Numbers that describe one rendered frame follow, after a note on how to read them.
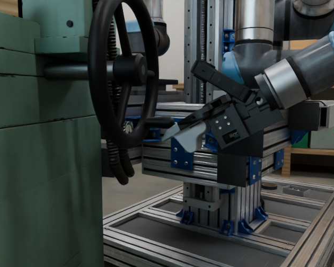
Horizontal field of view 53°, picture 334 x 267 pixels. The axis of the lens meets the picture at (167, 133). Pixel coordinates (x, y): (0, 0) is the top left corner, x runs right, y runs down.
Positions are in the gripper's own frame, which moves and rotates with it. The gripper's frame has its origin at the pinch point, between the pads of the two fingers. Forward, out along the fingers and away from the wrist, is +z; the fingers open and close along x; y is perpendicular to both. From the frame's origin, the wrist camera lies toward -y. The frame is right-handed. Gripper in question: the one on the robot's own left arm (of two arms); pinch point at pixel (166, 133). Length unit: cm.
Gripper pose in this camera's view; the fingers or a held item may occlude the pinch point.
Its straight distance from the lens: 63.0
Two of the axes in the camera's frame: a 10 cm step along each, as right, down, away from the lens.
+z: -8.3, 4.5, 3.2
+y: 4.4, 8.9, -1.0
